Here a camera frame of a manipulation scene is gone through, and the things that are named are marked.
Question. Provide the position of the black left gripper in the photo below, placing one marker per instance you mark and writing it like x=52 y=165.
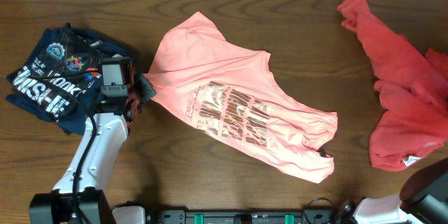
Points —
x=141 y=80

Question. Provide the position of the salmon pink printed t-shirt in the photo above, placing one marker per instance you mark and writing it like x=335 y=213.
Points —
x=229 y=93

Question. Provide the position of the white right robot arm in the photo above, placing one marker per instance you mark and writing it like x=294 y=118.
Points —
x=422 y=199

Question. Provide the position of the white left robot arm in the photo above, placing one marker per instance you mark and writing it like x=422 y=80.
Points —
x=79 y=196

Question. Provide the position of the folded navy printed t-shirt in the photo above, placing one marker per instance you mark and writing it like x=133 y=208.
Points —
x=61 y=77

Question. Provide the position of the red crumpled t-shirt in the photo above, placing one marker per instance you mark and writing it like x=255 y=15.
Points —
x=412 y=88

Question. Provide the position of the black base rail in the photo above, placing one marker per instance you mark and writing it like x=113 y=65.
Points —
x=318 y=216

